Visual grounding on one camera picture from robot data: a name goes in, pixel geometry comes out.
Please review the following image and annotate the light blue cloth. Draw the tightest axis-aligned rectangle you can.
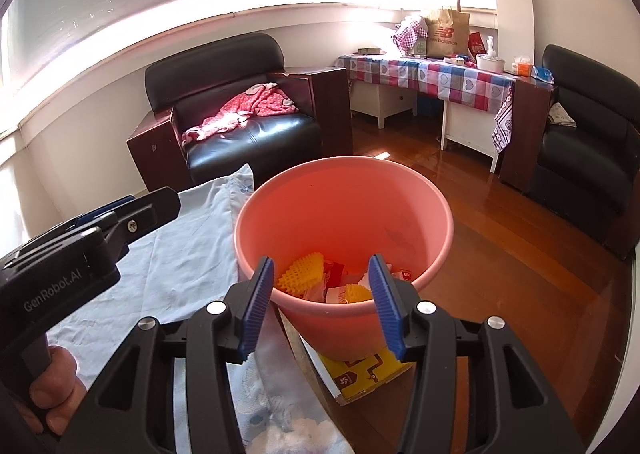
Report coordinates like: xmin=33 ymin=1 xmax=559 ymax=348
xmin=47 ymin=163 xmax=356 ymax=454

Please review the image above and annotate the red checkered cloth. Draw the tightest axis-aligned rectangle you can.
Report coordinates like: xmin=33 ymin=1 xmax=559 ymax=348
xmin=391 ymin=16 xmax=430 ymax=55

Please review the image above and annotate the person's left hand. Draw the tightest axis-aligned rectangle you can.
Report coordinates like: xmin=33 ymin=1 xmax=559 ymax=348
xmin=27 ymin=345 xmax=89 ymax=435

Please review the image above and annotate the pink dotted garment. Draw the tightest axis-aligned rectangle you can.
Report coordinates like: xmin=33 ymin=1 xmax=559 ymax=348
xmin=181 ymin=82 xmax=300 ymax=144

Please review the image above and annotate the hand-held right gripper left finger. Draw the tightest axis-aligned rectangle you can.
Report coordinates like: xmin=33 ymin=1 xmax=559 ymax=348
xmin=56 ymin=256 xmax=276 ymax=454

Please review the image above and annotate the white tissue container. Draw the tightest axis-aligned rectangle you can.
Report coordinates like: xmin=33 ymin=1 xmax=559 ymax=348
xmin=476 ymin=35 xmax=505 ymax=73

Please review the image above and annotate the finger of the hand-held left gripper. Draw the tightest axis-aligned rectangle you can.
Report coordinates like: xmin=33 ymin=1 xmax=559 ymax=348
xmin=102 ymin=186 xmax=182 ymax=261
xmin=20 ymin=194 xmax=137 ymax=247

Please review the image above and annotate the pink plastic basin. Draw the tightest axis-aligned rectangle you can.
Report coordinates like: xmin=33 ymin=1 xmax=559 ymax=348
xmin=234 ymin=156 xmax=455 ymax=362

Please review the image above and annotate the brown paper bag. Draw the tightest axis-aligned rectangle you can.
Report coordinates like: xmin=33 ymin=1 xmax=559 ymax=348
xmin=425 ymin=8 xmax=471 ymax=60

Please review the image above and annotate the checkered tablecloth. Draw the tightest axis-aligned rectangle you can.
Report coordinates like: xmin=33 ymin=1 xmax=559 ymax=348
xmin=336 ymin=53 xmax=517 ymax=155

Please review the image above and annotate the yellow cardboard box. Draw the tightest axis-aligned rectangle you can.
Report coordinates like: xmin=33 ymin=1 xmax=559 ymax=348
xmin=317 ymin=346 xmax=416 ymax=406

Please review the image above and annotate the black leather armchair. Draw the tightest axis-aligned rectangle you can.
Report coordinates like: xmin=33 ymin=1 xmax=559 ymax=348
xmin=126 ymin=32 xmax=354 ymax=192

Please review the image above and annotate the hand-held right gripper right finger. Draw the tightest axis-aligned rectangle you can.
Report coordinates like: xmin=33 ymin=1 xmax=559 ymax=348
xmin=367 ymin=254 xmax=586 ymax=454

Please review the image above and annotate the white desk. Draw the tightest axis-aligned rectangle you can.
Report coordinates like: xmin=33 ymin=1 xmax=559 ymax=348
xmin=348 ymin=79 xmax=503 ymax=174

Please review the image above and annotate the pale cloth on armchair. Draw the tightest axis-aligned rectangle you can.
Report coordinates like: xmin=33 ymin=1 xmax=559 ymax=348
xmin=547 ymin=102 xmax=577 ymax=128

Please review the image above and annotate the black armchair with wooden side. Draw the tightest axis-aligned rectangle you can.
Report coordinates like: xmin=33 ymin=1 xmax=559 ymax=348
xmin=499 ymin=44 xmax=640 ymax=260

